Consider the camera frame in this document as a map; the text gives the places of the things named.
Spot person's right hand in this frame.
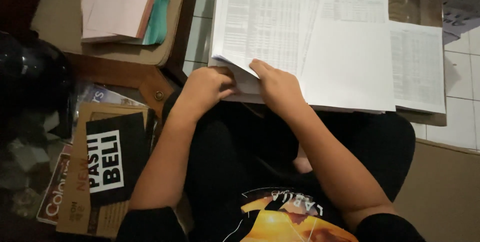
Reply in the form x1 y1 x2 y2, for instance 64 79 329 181
249 59 310 118

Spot person's left hand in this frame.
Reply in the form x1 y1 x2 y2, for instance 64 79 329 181
175 66 238 118

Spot stack of printed table sheets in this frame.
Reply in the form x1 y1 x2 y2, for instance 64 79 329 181
208 0 314 105

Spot person's black trousers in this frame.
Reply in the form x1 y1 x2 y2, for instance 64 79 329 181
161 91 417 218

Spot wooden furniture with brass knob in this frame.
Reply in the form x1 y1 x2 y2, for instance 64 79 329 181
65 52 177 120

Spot green paper pad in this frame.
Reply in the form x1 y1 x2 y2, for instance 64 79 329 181
125 0 170 46

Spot person's foot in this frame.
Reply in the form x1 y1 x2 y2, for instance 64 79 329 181
292 145 314 174

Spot blank white paper sheet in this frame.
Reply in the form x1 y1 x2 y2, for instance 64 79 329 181
299 18 397 112

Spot glossy magazine in plastic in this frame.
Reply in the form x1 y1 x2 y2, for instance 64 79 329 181
73 82 145 108

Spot brown box with black label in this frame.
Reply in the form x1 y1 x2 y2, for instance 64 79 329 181
56 102 156 239

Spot printed table paper sheet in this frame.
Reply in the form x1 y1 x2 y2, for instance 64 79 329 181
388 20 446 114
305 0 389 24

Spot person's black printed shirt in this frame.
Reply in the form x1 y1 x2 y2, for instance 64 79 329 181
116 187 427 242

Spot black helmet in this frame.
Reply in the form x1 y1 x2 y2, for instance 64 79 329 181
0 30 74 139

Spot red cover magazine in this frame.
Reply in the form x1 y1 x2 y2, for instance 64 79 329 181
36 144 74 225

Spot grey printed paper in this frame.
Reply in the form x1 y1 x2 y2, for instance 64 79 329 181
442 3 480 45

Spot large brown cardboard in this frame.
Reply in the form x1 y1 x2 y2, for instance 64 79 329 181
393 139 480 242

